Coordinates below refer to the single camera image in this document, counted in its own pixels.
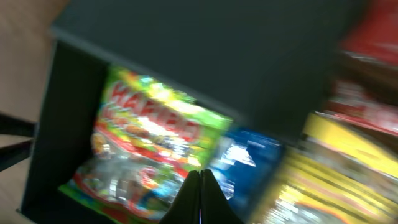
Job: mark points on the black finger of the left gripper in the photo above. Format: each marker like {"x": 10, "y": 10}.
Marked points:
{"x": 16, "y": 139}

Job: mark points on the red Maltesers candy bag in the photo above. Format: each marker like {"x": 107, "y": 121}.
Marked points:
{"x": 369, "y": 51}

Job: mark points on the blue Oreo cookie pack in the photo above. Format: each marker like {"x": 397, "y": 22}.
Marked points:
{"x": 244, "y": 164}

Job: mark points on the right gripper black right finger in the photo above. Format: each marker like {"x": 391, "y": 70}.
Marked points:
{"x": 214, "y": 207}

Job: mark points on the yellow candy bag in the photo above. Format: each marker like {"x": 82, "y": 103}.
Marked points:
{"x": 335, "y": 174}

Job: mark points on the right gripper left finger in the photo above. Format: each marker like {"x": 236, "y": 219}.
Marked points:
{"x": 185, "y": 208}

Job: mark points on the green Haribo worms bag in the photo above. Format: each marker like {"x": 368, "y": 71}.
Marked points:
{"x": 146, "y": 138}

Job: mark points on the black cardboard box with lid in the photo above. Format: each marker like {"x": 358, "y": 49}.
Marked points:
{"x": 263, "y": 63}

